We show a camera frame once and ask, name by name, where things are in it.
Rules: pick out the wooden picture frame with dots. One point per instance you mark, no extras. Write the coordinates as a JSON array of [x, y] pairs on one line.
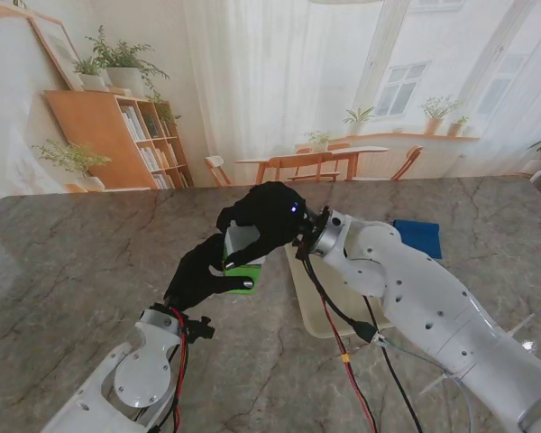
[[56, 49]]

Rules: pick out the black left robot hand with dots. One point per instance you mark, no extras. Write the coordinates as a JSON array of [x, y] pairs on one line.
[[198, 279]]

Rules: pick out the white seat wooden chair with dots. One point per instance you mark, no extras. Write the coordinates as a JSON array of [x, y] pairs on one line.
[[214, 163]]

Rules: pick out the tall windowsill plant orange pot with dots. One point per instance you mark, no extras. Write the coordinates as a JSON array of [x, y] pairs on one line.
[[434, 124]]

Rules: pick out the green square glass jar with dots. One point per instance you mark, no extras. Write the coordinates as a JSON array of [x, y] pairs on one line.
[[243, 279]]

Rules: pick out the small windowsill plant orange pot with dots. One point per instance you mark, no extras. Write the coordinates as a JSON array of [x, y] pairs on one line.
[[454, 130]]

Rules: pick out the translucent plastic baking tray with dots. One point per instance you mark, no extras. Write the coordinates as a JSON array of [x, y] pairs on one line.
[[324, 306]]

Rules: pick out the leafy potted plant beside bookshelf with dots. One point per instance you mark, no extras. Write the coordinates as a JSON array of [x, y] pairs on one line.
[[72, 158]]

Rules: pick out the large potted plant white pot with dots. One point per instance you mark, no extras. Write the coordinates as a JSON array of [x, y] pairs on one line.
[[124, 80]]

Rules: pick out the small potted plant white pot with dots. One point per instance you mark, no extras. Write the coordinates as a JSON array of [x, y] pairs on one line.
[[92, 82]]

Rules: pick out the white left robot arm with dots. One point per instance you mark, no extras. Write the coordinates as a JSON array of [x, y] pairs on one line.
[[121, 379]]

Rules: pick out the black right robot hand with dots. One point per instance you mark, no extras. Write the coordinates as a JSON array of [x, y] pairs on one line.
[[270, 216]]

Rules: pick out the blue plastic scraper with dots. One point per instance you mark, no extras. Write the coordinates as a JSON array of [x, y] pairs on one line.
[[421, 236]]

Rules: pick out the small table plant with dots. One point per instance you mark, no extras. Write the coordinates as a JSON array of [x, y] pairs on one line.
[[319, 145]]

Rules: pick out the white wooden dining table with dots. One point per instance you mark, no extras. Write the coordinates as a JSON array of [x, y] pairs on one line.
[[342, 150]]

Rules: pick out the white square jar lid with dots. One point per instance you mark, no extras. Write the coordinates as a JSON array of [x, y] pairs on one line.
[[241, 239]]

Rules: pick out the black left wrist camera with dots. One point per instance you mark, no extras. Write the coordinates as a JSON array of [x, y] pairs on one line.
[[203, 328]]

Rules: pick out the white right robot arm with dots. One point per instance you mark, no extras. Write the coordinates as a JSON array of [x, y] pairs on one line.
[[433, 302]]

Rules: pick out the broad leaf windowsill plant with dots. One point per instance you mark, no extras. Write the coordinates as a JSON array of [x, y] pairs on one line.
[[358, 118]]

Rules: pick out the wooden bookshelf with books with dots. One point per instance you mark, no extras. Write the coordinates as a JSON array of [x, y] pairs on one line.
[[94, 135]]

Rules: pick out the wooden slat back chair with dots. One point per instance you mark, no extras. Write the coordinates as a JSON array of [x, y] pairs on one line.
[[297, 159]]

